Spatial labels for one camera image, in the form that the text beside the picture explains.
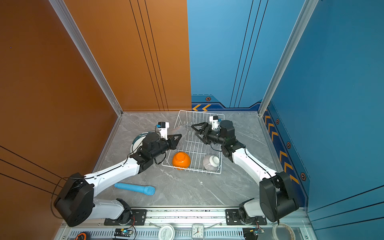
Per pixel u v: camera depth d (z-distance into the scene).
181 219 0.75
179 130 0.81
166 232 0.65
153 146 0.62
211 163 0.85
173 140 0.70
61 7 0.70
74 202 0.41
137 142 0.97
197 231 0.68
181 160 0.85
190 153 0.94
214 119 0.76
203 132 0.69
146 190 0.79
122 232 0.71
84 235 0.67
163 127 0.71
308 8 0.70
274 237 0.68
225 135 0.63
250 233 0.71
